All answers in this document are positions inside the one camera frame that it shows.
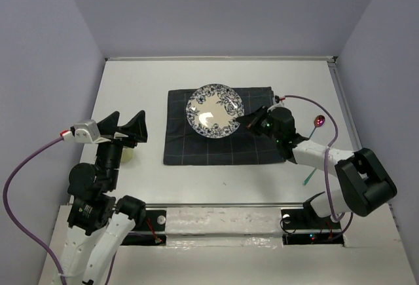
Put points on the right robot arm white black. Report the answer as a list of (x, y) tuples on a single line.
[(355, 181)]

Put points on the iridescent spoon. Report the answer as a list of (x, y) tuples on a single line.
[(318, 122)]

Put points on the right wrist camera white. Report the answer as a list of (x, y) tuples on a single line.
[(278, 102)]

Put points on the blue floral ceramic plate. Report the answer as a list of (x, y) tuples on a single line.
[(212, 110)]

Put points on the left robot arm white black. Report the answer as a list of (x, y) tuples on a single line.
[(98, 223)]

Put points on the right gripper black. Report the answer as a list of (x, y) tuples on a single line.
[(251, 120)]

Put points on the dark grey checked cloth placemat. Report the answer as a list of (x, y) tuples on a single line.
[(185, 147)]

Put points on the pale yellow mug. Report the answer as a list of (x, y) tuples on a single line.
[(127, 154)]

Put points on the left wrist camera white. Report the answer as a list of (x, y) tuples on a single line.
[(86, 132)]

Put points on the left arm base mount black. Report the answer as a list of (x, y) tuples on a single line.
[(151, 232)]

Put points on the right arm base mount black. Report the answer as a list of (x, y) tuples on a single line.
[(299, 228)]

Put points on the iridescent fork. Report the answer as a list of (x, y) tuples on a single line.
[(308, 178)]

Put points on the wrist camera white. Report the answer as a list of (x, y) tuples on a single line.
[(278, 102), (86, 132)]

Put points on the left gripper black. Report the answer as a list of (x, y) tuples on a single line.
[(137, 128)]

